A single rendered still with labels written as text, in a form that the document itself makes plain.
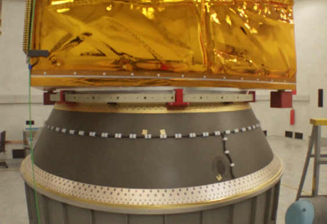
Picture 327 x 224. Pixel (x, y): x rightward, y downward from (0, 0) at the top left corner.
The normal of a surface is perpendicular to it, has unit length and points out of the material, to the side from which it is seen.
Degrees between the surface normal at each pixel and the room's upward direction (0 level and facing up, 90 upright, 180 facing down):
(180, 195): 43
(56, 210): 90
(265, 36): 89
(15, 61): 90
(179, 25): 89
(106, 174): 62
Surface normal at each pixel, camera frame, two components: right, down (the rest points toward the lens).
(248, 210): 0.56, 0.02
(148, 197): 0.02, -0.71
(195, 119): 0.29, -0.44
